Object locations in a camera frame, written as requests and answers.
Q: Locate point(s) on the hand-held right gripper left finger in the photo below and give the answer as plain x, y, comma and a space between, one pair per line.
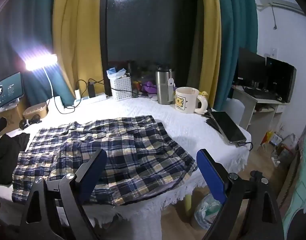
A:
94, 175

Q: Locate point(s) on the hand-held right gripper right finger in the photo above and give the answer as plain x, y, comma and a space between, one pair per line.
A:
210, 177

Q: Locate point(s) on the blue plaid pants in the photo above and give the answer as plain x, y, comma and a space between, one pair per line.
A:
133, 150

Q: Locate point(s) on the plastic bag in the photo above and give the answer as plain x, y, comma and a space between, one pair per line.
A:
208, 212

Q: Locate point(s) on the white textured tablecloth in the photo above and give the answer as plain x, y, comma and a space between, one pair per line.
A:
188, 130

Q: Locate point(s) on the white computer desk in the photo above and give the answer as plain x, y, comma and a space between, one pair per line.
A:
245, 110

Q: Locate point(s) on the white power strip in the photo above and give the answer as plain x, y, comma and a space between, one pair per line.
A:
97, 97

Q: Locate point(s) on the cream bear mug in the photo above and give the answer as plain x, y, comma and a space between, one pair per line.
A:
185, 100

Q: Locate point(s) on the white charger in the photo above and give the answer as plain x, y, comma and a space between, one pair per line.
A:
77, 94

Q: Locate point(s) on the black power adapter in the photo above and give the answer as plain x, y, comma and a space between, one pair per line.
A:
91, 90

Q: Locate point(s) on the beige plastic container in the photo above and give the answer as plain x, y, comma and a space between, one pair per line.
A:
35, 110

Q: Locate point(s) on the black cloth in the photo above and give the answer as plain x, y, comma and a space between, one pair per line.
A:
7, 155

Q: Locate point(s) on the white woven basket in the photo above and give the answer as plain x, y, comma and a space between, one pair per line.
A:
121, 88

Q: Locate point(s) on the cardboard box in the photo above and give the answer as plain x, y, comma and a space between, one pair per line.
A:
14, 117

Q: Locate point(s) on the stainless steel tumbler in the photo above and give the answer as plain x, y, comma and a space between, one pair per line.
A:
163, 87

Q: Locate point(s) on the purple toy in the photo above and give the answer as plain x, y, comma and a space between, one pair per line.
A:
149, 87

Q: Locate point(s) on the blue tissue packs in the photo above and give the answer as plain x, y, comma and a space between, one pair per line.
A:
115, 73

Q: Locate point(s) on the white tablet stand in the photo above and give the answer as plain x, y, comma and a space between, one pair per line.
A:
10, 105

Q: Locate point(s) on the black computer monitor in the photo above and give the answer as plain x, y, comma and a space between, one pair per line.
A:
250, 67
279, 80

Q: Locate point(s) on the tablet with teal screen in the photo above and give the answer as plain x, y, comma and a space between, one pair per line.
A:
7, 90

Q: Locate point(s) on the white desk lamp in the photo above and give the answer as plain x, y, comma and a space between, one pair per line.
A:
42, 61

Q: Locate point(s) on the yellow curtain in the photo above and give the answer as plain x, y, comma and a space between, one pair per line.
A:
77, 30
210, 42

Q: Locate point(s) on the teal curtain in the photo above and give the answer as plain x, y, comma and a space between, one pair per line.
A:
238, 30
32, 17

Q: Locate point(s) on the dark window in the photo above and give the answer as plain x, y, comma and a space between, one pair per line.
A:
153, 25

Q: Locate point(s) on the white air conditioner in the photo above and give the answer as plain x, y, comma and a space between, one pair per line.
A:
275, 3

